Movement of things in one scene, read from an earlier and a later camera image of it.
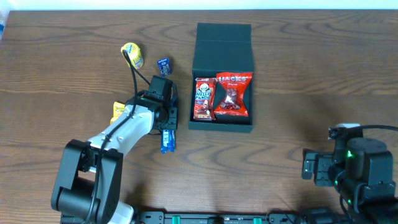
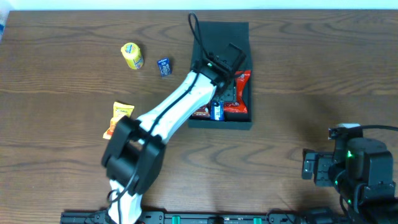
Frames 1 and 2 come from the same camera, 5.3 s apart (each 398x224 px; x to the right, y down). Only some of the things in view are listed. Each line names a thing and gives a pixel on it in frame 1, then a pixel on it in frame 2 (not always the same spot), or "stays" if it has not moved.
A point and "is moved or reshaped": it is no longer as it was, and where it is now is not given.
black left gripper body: (171, 117) → (229, 94)
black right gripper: (319, 168) stays
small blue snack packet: (165, 67) stays
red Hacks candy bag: (233, 103) stays
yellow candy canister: (134, 54) stays
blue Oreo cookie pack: (168, 141) is moved or reshaped
